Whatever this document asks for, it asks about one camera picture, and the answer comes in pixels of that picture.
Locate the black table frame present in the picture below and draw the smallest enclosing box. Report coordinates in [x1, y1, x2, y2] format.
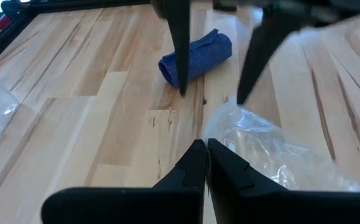
[0, 0, 152, 68]

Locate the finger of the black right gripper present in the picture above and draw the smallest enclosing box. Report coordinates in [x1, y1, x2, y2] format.
[162, 0, 191, 97]
[236, 12, 311, 106]

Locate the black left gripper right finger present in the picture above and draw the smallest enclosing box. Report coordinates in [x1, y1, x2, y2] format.
[206, 138, 360, 224]

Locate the purple elastic bandage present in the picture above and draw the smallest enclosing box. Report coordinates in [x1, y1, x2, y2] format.
[157, 28, 233, 89]

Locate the clear plastic zipper bag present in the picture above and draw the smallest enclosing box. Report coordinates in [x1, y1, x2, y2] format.
[203, 95, 360, 192]

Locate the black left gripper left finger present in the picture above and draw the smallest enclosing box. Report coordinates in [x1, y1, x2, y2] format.
[41, 139, 207, 224]

